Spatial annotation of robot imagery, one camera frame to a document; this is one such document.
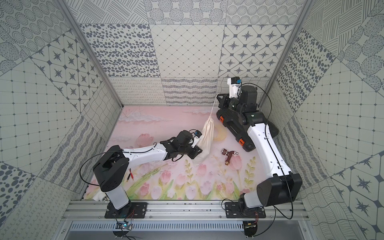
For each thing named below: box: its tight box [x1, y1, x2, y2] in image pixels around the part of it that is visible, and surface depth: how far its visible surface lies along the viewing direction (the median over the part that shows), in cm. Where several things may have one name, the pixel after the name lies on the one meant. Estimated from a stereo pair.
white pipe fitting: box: [92, 191, 109, 202], surface depth 77 cm
